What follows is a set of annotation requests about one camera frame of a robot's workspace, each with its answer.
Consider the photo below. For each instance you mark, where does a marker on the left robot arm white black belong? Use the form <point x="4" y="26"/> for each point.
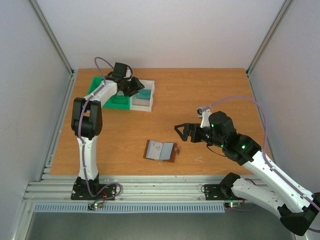
<point x="87" y="124"/>

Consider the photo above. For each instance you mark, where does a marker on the brown leather card holder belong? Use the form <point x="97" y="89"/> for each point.
<point x="168" y="153"/>

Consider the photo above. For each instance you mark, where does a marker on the left aluminium corner post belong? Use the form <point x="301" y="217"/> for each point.
<point x="50" y="34"/>

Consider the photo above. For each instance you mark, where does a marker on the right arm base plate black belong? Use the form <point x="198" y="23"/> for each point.
<point x="213" y="192"/>

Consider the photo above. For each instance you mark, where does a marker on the teal credit card with chip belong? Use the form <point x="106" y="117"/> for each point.
<point x="144" y="94"/>

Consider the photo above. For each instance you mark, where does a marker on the left controller board with LEDs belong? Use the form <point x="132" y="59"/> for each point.
<point x="95" y="206"/>

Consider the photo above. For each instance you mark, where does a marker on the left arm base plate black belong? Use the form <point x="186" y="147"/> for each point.
<point x="81" y="192"/>

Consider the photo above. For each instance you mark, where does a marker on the white plastic bin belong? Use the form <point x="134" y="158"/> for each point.
<point x="142" y="104"/>

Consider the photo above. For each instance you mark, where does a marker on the grey slotted cable duct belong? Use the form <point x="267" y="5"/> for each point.
<point x="130" y="208"/>

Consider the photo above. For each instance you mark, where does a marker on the controller board with leds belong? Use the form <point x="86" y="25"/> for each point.
<point x="95" y="206"/>
<point x="231" y="205"/>

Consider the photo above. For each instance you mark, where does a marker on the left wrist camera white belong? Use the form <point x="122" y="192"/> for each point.
<point x="129" y="73"/>

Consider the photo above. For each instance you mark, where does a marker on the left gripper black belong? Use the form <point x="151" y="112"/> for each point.
<point x="137" y="86"/>

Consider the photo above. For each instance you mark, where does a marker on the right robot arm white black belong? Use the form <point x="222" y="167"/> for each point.
<point x="294" y="205"/>

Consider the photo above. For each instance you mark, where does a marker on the green two-compartment bin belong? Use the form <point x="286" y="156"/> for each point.
<point x="118" y="101"/>

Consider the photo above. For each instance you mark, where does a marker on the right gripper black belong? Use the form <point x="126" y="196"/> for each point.
<point x="192" y="132"/>

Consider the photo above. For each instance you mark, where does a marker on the right aluminium corner post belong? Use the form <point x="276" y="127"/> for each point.
<point x="285" y="6"/>

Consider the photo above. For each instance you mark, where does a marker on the aluminium rail frame front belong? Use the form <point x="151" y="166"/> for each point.
<point x="136" y="188"/>

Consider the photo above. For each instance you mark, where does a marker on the aluminium corner post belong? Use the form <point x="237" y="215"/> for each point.
<point x="50" y="34"/>
<point x="285" y="6"/>

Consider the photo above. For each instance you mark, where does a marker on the right controller board with LEDs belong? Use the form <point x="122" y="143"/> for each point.
<point x="231" y="205"/>

